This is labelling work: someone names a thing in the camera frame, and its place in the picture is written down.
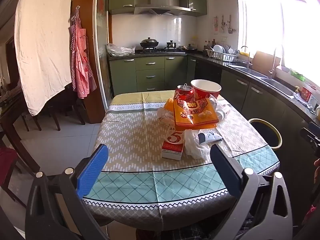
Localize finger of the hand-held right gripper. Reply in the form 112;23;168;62
300;121;320;157

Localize brown wooden cabinet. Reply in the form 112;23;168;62
72;0;106;124

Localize dish rack with dishes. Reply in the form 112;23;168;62
206;44;238;62

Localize white hanging sheet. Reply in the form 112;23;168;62
14;0;75;116

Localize black bin with yellow rim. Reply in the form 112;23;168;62
248;118;282;150

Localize black wok with lid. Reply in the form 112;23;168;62
139;37;159;49

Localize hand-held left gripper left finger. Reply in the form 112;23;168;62
25;144;109;240

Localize green base cabinets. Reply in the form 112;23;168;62
109;55;320;155

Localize tall steel faucet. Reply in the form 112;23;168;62
269;47;285;79

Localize red soda can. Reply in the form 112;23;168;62
175;84;194;103

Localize clear plastic wrapper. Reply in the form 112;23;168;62
209;95;230;123

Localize red box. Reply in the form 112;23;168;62
301;86;313;102

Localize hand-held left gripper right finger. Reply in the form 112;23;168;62
210;144;293;240

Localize hanging kitchen utensils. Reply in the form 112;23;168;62
213;15;237;34

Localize dark wooden chair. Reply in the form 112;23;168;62
21;84;86;132

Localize small steel faucet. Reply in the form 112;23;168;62
240;46;250;68

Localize dark wooden dining table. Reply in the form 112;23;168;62
0;85;27;155

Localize wooden cutting board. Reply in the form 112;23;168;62
252;51;275;74

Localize white crumpled tissue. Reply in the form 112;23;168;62
184;129;213;160

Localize red white milk carton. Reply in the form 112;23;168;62
161;124;185;161

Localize condiment bottles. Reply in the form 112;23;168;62
204;39;217;51

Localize clear plastic bag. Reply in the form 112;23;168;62
106;43;135;57

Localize steel sink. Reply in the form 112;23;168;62
227;64;296;98

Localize steel range hood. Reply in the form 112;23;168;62
133;0;192;15

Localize patterned tablecloth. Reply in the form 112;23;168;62
82;90;280;230

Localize red checked apron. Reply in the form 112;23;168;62
69;5;97;99

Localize green cloth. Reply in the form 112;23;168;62
290;69;306;82

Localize orange snack bag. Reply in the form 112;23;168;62
173;97;219;132

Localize blue white packet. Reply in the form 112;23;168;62
197;130;224;144

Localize gas stove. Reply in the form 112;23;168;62
135;47;187;54

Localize red paper bowl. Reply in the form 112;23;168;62
190;79;222;100

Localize red cushioned chair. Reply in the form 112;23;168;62
0;147;38;207

